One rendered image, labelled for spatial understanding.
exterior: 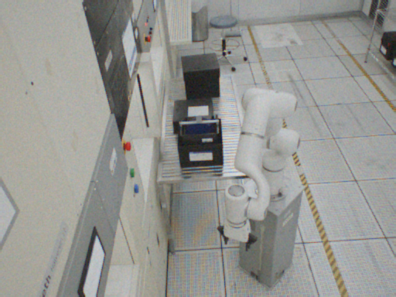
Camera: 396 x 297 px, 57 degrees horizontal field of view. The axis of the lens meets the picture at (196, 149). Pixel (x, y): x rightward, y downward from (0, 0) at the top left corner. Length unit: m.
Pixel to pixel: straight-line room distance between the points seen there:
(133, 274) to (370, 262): 1.75
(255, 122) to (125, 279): 0.90
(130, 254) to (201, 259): 1.12
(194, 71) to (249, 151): 1.56
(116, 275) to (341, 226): 1.86
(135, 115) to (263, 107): 1.13
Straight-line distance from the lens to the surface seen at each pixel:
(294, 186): 2.17
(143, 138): 2.40
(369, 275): 2.83
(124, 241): 1.64
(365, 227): 3.09
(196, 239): 2.86
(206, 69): 2.82
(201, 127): 2.26
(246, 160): 1.33
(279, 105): 1.45
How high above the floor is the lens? 2.28
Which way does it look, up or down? 39 degrees down
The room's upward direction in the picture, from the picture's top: 6 degrees counter-clockwise
